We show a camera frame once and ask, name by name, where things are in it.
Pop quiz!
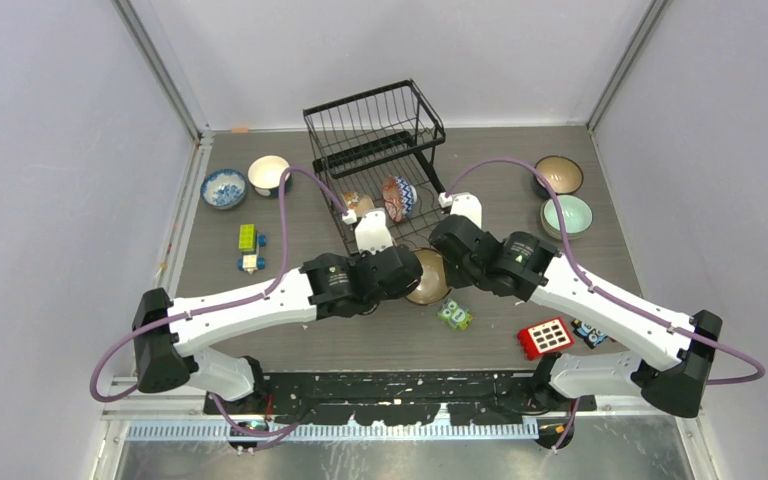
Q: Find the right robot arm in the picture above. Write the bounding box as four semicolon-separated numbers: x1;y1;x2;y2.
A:
430;215;722;418

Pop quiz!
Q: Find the cream bowl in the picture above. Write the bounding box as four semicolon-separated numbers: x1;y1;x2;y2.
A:
342;191;376;219

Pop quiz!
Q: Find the dark blue owl block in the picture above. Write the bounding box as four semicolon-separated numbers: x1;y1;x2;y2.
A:
571;319;608;349

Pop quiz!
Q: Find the purple cable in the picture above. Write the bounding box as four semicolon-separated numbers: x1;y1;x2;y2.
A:
446;157;767;387
89;165;359;452

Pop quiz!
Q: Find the green owl block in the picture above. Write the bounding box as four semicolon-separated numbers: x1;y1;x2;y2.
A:
437;298;473;331

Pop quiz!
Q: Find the yellow blue toy block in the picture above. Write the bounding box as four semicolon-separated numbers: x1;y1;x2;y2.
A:
237;224;267;274

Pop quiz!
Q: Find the red grid block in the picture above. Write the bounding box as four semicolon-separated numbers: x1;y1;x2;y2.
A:
516;317;575;361

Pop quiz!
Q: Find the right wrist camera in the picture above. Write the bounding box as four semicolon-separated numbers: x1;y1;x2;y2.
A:
438;192;483;229

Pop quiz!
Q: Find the red patterned bowl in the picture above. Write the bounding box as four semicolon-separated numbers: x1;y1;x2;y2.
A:
382;175;418;223

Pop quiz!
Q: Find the blue white patterned bowl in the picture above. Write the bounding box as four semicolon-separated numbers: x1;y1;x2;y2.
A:
200;169;247;210

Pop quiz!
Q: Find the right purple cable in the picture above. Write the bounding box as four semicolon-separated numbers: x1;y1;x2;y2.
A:
446;157;767;387

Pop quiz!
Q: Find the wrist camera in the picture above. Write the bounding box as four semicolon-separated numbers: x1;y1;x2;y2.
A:
341;208;395;255
438;192;483;229

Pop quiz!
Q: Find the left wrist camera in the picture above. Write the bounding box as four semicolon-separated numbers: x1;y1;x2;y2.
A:
341;208;395;255

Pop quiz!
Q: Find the black wire dish rack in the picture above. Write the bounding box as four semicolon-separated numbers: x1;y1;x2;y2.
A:
302;79;446;248

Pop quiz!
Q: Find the mint green bowl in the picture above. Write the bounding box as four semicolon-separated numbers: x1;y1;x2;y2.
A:
540;195;593;240

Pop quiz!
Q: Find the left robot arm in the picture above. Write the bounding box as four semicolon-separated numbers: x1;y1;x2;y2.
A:
132;246;423;414

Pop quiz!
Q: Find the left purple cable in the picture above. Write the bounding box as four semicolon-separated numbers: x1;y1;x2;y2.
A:
89;165;359;452

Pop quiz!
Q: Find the dark teal bowl white foot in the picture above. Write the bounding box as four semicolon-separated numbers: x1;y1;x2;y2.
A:
248;155;290;198

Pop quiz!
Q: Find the brown rimmed bowl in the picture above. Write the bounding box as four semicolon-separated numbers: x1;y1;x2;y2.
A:
406;248;451;306

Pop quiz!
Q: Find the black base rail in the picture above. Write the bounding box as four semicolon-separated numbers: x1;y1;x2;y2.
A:
251;370;597;429

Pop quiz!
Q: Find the teal bowl tan interior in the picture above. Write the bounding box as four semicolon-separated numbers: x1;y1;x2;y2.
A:
535;155;584;195

